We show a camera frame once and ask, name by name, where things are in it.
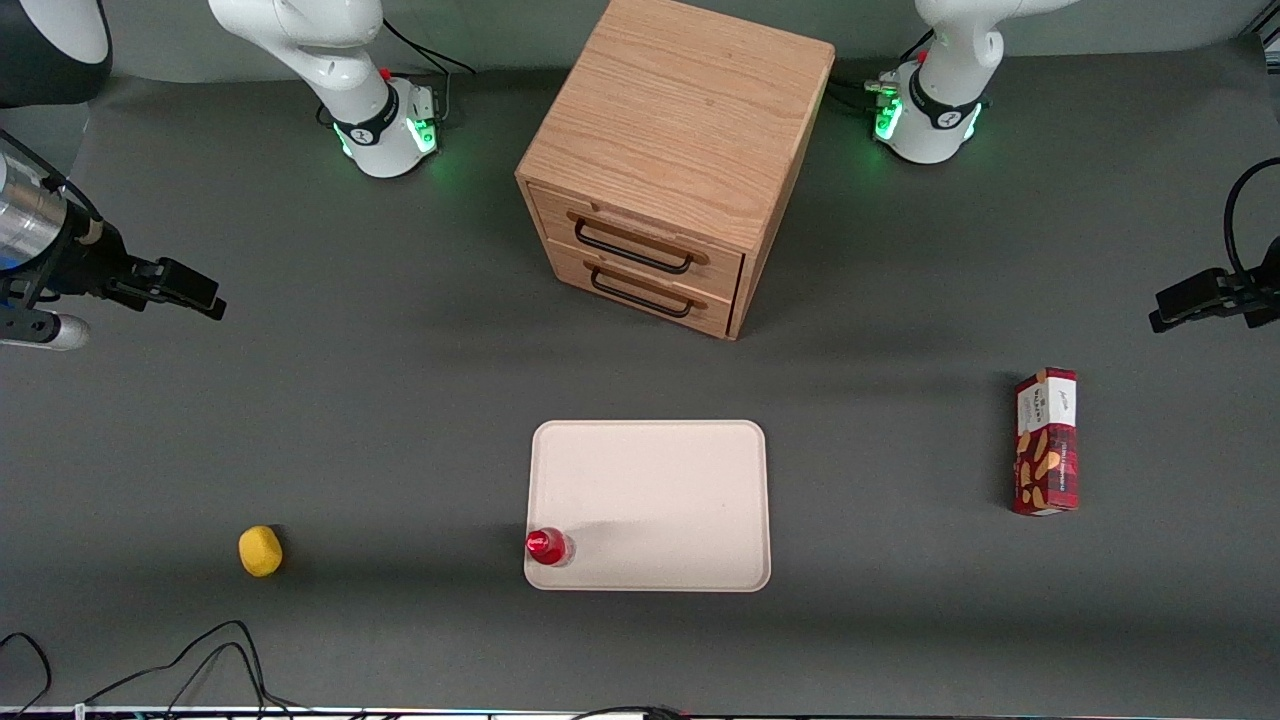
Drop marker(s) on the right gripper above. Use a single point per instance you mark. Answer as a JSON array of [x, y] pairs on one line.
[[82, 263]]

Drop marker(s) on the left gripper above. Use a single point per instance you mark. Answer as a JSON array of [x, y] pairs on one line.
[[1262, 290]]

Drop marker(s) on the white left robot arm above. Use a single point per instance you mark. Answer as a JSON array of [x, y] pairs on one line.
[[950, 40]]

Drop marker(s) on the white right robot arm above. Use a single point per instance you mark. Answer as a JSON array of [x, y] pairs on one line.
[[300, 40]]

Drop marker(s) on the wooden drawer with narrow plate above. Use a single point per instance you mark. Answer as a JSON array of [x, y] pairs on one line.
[[715, 315]]

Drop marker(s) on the wooden drawer cabinet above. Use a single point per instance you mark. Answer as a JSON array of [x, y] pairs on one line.
[[680, 110]]

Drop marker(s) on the red snack box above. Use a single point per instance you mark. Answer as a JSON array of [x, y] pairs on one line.
[[1045, 450]]

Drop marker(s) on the dark grey table mat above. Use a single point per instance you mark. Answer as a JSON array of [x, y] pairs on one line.
[[400, 400]]

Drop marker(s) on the yellow lemon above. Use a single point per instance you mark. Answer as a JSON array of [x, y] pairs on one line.
[[260, 551]]

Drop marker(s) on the red capped bottle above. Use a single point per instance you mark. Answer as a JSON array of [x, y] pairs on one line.
[[545, 545]]

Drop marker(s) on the beige plastic tray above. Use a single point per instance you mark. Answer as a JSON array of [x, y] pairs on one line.
[[660, 500]]

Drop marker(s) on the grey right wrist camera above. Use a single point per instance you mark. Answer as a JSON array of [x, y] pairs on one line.
[[60, 333]]

